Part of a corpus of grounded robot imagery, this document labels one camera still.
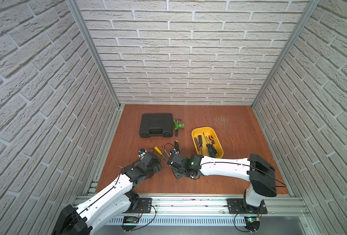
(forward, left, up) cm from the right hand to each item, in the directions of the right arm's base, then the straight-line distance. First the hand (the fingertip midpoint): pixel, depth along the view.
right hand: (178, 168), depth 81 cm
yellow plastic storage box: (+25, -23, -1) cm, 34 cm away
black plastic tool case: (+33, +14, -1) cm, 36 cm away
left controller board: (-23, +25, -7) cm, 35 cm away
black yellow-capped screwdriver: (+19, 0, -3) cm, 19 cm away
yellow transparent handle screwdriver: (+13, +11, -4) cm, 18 cm away
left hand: (+4, +12, 0) cm, 13 cm away
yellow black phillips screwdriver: (+18, -16, -4) cm, 24 cm away
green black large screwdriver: (+12, -22, -3) cm, 25 cm away
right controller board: (-27, -35, -8) cm, 45 cm away
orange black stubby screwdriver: (+20, -24, -4) cm, 31 cm away
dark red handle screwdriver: (+17, -14, -4) cm, 22 cm away
